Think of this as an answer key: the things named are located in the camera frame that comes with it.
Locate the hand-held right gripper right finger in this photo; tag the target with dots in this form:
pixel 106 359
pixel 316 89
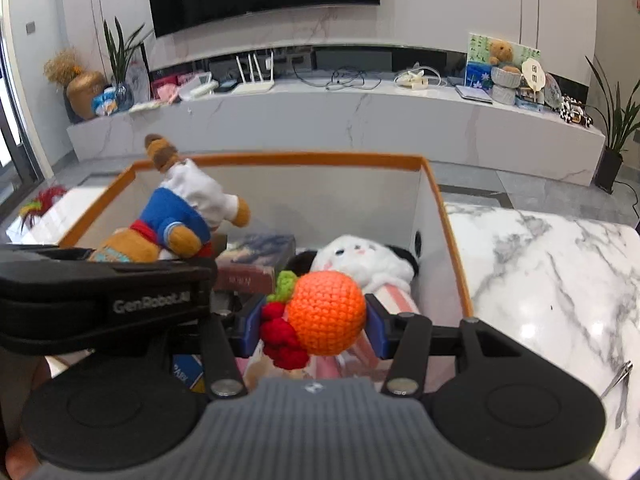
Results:
pixel 382 330

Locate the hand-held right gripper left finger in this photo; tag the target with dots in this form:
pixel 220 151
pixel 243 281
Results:
pixel 247 327

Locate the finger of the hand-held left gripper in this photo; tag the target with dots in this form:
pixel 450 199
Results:
pixel 165 275

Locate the orange crochet fruit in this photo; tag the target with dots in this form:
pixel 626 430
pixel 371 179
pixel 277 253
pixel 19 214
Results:
pixel 327 315

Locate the bear plush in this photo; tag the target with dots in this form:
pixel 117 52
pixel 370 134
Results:
pixel 175 215

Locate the dark printed box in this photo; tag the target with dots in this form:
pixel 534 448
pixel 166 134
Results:
pixel 255 255

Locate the panda plush with striped cup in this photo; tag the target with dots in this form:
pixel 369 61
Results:
pixel 360 260

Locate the orange cardboard box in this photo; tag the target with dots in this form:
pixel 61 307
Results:
pixel 325 195

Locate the red feather toy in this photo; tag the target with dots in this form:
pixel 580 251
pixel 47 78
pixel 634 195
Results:
pixel 42 205

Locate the small pink plush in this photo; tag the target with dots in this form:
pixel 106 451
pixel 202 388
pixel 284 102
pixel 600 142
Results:
pixel 168 93

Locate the blue snack bags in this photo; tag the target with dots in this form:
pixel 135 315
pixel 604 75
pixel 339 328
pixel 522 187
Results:
pixel 104 102

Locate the plant in blue glass vase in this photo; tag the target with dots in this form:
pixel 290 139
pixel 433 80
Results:
pixel 122 90

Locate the gold vase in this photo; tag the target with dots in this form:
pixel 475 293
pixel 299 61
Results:
pixel 86 95

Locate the white router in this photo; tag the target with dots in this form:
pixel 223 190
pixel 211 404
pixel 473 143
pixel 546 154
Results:
pixel 254 86

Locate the dried flowers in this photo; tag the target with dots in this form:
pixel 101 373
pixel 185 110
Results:
pixel 62 67

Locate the metal nail clipper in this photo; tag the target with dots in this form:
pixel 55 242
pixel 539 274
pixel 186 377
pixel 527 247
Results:
pixel 620 385

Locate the grey laptop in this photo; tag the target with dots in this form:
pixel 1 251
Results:
pixel 472 95

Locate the potted green plant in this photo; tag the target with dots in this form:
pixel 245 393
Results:
pixel 612 160

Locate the green blue painting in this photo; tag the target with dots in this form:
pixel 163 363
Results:
pixel 477 55

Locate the cow print toy car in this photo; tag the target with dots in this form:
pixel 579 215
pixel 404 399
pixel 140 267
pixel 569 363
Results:
pixel 576 111

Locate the round white hand fan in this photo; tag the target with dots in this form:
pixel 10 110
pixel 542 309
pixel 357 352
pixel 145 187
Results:
pixel 532 74

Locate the brown teddy bear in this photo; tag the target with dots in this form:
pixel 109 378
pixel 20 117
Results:
pixel 502 55

